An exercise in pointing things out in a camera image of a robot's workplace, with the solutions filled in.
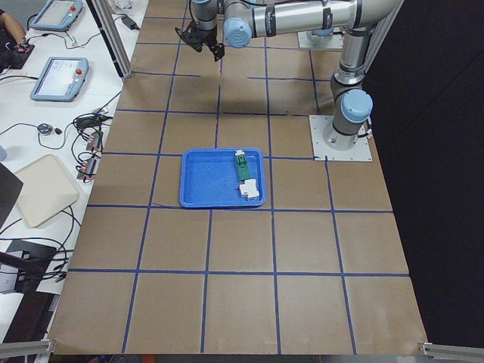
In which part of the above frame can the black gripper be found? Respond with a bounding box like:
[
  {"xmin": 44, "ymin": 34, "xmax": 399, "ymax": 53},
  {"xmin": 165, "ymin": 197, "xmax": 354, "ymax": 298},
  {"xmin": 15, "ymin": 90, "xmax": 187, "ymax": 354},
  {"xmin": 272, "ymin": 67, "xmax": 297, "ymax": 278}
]
[{"xmin": 175, "ymin": 22, "xmax": 225, "ymax": 62}]

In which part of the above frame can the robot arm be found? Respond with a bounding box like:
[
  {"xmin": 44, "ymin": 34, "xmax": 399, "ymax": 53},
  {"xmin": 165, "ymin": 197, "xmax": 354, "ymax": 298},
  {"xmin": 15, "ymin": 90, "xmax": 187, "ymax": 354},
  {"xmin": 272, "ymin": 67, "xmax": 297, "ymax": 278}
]
[{"xmin": 176, "ymin": 1, "xmax": 397, "ymax": 150}]

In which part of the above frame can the black power adapter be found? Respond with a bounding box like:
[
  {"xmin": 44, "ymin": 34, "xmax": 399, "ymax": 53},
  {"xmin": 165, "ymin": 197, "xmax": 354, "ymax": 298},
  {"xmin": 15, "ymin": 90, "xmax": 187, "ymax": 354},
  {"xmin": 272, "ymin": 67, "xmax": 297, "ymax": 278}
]
[{"xmin": 121, "ymin": 15, "xmax": 140, "ymax": 30}]

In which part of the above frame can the blue plastic tray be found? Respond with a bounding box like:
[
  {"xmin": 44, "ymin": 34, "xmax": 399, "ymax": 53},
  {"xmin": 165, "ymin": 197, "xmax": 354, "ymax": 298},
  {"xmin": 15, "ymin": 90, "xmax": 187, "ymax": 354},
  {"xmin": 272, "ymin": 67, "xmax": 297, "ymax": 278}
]
[{"xmin": 179, "ymin": 148, "xmax": 267, "ymax": 209}]

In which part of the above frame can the green relay socket module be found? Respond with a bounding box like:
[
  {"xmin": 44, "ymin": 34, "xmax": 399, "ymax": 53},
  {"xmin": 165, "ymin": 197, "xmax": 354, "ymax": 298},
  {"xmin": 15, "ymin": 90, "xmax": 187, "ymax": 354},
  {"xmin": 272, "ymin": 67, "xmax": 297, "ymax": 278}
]
[{"xmin": 235, "ymin": 150, "xmax": 251, "ymax": 182}]

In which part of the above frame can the blue teach pendant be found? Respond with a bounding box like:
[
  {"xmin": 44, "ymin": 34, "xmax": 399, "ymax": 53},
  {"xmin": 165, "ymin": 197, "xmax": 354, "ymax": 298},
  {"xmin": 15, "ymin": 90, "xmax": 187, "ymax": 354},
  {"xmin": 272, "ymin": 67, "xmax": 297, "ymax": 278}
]
[
  {"xmin": 31, "ymin": 1, "xmax": 83, "ymax": 32},
  {"xmin": 29, "ymin": 57, "xmax": 89, "ymax": 102}
]

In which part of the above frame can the white circuit breaker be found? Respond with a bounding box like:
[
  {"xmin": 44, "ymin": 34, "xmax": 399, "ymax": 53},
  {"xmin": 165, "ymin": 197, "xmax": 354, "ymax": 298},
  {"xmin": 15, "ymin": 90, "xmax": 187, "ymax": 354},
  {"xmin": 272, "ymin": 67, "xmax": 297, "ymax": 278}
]
[{"xmin": 238, "ymin": 178, "xmax": 260, "ymax": 200}]

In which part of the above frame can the round grey puck device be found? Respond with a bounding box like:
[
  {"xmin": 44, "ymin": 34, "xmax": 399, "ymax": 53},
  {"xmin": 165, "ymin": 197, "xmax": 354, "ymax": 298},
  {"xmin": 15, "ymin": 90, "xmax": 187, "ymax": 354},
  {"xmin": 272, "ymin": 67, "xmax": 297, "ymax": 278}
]
[{"xmin": 37, "ymin": 123, "xmax": 54, "ymax": 135}]

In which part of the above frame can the beige plastic tray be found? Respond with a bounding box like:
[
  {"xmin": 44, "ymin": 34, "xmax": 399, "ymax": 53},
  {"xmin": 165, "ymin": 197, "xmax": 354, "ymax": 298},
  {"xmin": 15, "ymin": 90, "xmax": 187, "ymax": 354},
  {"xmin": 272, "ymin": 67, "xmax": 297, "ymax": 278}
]
[{"xmin": 14, "ymin": 154, "xmax": 79, "ymax": 228}]

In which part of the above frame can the aluminium frame post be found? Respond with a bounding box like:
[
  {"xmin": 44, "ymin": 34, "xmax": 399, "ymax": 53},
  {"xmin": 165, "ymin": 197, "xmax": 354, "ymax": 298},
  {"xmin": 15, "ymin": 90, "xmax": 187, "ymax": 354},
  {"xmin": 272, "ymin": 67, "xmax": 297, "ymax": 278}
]
[{"xmin": 86, "ymin": 0, "xmax": 133, "ymax": 79}]

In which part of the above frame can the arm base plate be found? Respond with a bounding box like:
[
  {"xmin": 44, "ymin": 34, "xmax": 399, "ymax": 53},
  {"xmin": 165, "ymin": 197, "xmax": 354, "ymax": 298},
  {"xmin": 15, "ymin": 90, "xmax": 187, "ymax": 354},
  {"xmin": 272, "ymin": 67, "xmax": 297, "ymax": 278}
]
[
  {"xmin": 297, "ymin": 32, "xmax": 343, "ymax": 51},
  {"xmin": 309, "ymin": 115, "xmax": 373, "ymax": 162}
]

